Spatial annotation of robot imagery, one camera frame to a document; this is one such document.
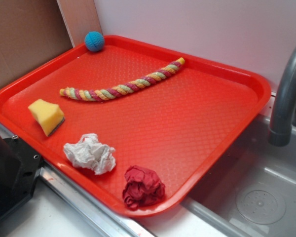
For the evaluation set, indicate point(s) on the crumpled red cloth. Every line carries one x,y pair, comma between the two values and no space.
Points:
143,188

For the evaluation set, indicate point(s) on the grey plastic sink basin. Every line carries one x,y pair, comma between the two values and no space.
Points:
251,190

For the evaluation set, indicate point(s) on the multicolour twisted rope toy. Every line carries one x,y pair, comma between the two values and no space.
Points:
102,95

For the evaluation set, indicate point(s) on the red plastic tray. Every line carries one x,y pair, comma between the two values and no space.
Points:
178,127

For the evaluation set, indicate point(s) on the brown cardboard panel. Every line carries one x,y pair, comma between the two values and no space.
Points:
32,32

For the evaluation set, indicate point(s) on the grey plastic faucet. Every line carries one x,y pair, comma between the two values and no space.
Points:
283,116

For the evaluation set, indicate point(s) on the yellow sponge with scouring pad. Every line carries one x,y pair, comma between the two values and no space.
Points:
48,115

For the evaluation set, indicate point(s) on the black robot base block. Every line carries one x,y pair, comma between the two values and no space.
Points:
19,168

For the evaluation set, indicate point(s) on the blue rubber ball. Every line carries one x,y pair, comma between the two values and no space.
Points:
94,41

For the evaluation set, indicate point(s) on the crumpled white paper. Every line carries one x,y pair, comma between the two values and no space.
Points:
91,154

